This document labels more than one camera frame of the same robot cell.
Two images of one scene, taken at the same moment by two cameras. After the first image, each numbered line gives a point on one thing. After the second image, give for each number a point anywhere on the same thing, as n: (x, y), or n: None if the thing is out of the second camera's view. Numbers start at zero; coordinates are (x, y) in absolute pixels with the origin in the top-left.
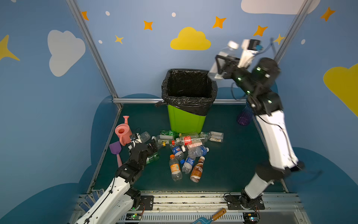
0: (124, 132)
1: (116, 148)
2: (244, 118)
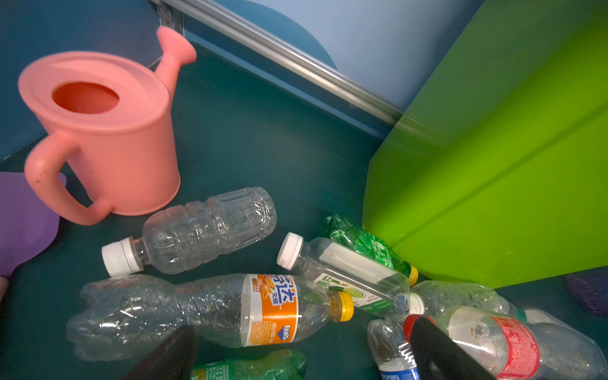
0: (113, 149)
1: (28, 226)
2: (594, 298)
